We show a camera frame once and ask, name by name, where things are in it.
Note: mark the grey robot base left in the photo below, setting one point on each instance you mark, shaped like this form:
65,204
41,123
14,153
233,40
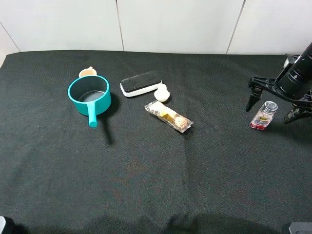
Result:
6,225

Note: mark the clear wrapped snack packet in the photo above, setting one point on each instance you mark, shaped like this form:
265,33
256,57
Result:
169,116

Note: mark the small beige cup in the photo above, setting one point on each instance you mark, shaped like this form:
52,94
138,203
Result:
88,72

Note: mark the black and white eraser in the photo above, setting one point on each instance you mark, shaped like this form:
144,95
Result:
140,84

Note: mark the grey robot base right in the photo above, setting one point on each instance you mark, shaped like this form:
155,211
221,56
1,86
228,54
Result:
297,228

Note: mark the white gourd-shaped object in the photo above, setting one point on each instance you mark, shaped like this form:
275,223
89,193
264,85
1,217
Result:
162,94

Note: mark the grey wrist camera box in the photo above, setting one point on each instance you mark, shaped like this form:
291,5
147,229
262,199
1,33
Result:
290,59

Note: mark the small clear candy bottle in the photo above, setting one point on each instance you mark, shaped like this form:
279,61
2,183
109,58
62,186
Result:
264,116

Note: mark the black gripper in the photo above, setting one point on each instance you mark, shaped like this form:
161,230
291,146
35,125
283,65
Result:
302,108

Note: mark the teal saucepan with handle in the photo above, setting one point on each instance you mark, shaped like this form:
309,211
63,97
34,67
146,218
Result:
91,96

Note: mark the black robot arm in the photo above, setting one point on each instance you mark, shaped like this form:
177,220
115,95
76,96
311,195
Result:
293,84

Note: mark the black tablecloth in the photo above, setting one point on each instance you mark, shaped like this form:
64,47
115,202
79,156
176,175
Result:
134,173

